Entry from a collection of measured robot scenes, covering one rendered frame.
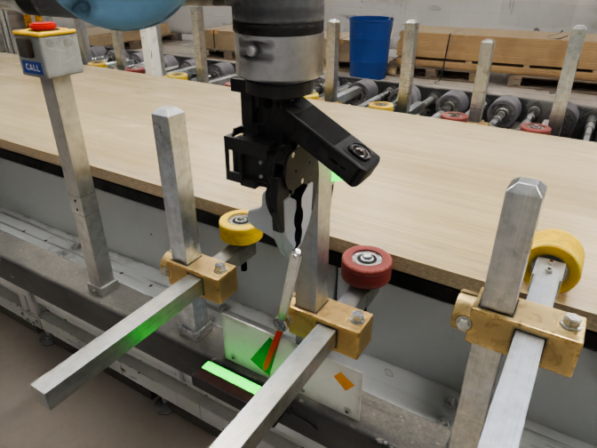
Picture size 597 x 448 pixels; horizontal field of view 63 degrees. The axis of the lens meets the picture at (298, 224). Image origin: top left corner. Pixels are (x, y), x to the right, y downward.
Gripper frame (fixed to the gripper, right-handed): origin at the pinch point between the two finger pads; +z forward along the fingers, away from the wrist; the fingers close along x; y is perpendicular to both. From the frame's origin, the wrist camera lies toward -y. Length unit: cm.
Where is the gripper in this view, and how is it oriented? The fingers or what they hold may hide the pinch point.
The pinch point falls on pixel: (295, 247)
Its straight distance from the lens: 59.6
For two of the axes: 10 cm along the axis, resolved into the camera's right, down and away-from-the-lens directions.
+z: -0.1, 8.7, 4.8
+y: -8.6, -2.6, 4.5
